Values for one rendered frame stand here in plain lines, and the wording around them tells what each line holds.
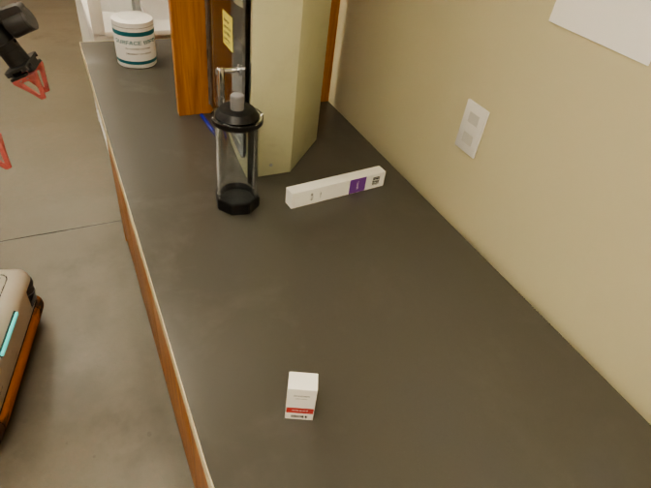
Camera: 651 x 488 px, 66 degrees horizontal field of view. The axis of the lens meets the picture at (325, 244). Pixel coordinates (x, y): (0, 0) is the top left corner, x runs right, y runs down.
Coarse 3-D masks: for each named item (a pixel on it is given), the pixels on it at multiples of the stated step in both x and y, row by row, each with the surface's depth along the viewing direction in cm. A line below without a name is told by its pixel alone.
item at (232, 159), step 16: (240, 128) 101; (224, 144) 105; (240, 144) 104; (256, 144) 107; (224, 160) 107; (240, 160) 107; (256, 160) 110; (224, 176) 110; (240, 176) 109; (256, 176) 113; (224, 192) 113; (240, 192) 112; (256, 192) 116
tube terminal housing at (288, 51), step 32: (256, 0) 101; (288, 0) 104; (320, 0) 115; (256, 32) 105; (288, 32) 108; (320, 32) 121; (256, 64) 109; (288, 64) 113; (320, 64) 129; (256, 96) 114; (288, 96) 118; (320, 96) 137; (288, 128) 123; (288, 160) 129
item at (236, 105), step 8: (232, 96) 101; (240, 96) 102; (224, 104) 105; (232, 104) 102; (240, 104) 102; (248, 104) 106; (216, 112) 103; (224, 112) 102; (232, 112) 102; (240, 112) 103; (248, 112) 103; (256, 112) 104; (224, 120) 101; (232, 120) 101; (240, 120) 101; (248, 120) 102; (256, 120) 103
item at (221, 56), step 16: (208, 0) 125; (224, 0) 114; (240, 0) 103; (240, 16) 106; (240, 32) 108; (224, 48) 121; (240, 48) 110; (224, 64) 124; (240, 64) 112; (240, 80) 114
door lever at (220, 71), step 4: (236, 64) 113; (220, 68) 112; (224, 68) 112; (228, 68) 113; (232, 68) 113; (236, 68) 113; (216, 72) 112; (220, 72) 112; (224, 72) 112; (228, 72) 113; (232, 72) 113; (236, 72) 114; (220, 76) 112; (224, 76) 113; (220, 80) 113; (224, 80) 113; (220, 84) 114; (224, 84) 114; (220, 88) 114; (224, 88) 115; (220, 92) 115; (224, 92) 115; (220, 96) 115; (224, 96) 116; (220, 100) 116; (224, 100) 116; (220, 104) 116
